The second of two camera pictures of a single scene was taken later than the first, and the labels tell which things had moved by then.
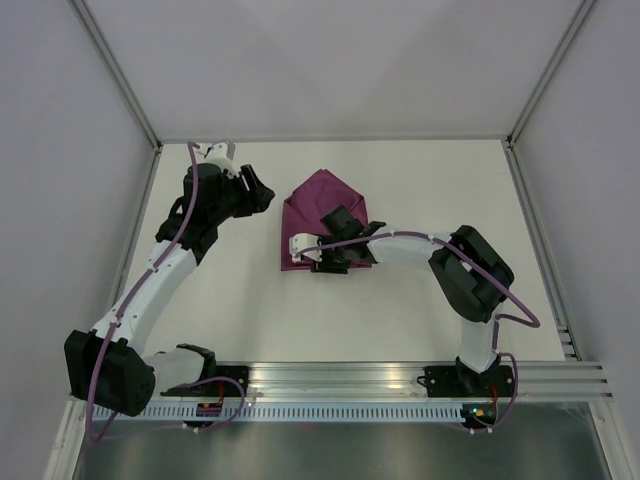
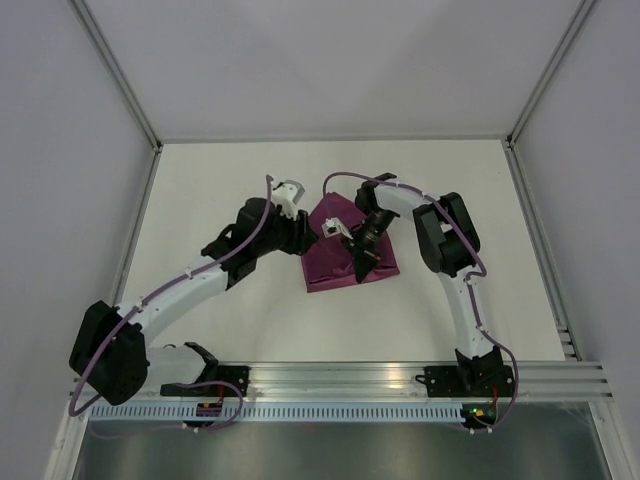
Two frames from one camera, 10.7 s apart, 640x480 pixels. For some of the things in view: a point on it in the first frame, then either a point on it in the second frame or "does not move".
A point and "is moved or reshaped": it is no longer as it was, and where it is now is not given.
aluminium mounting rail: [400, 382] does not move
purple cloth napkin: [303, 209] is moved or reshaped
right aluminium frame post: [578, 18] does not move
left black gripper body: [236, 200] -> [286, 235]
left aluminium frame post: [118, 73] does not move
